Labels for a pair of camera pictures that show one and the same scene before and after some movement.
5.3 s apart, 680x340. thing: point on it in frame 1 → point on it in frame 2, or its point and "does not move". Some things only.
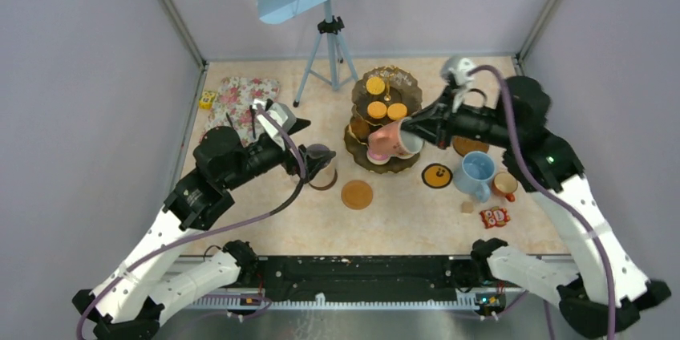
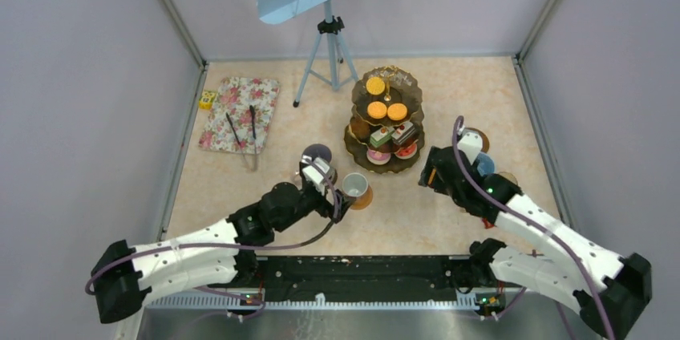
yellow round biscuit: x=377 y=110 does not move
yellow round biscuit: x=375 y=85 does not move
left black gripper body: x=289 y=161 → x=310 y=200
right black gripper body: x=469 y=121 → x=445 y=188
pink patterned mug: x=390 y=141 → x=354 y=184
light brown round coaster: x=356 y=195 does not move
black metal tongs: x=252 y=120 does not move
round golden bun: x=360 y=127 does not move
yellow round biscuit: x=397 y=111 does not move
